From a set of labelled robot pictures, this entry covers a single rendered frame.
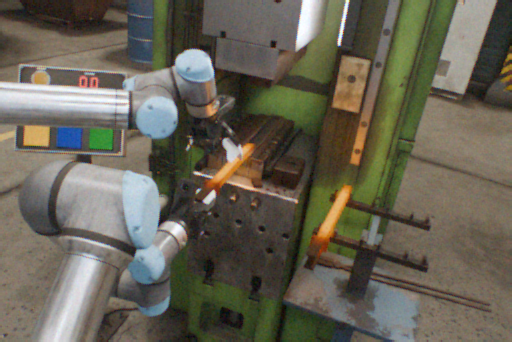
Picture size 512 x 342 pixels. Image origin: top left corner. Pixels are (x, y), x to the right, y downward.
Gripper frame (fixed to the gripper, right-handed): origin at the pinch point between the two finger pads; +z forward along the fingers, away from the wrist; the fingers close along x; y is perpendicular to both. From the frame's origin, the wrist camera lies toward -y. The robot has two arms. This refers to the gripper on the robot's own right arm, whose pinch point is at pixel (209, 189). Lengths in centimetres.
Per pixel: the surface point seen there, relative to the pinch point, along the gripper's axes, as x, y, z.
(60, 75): -61, -17, 15
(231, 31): -7.8, -38.7, 27.1
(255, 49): 0.4, -34.8, 27.2
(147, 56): -265, 85, 405
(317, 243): 33.3, 2.7, -6.4
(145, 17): -267, 36, 403
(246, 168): 1.8, 5.4, 27.7
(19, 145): -66, 3, 0
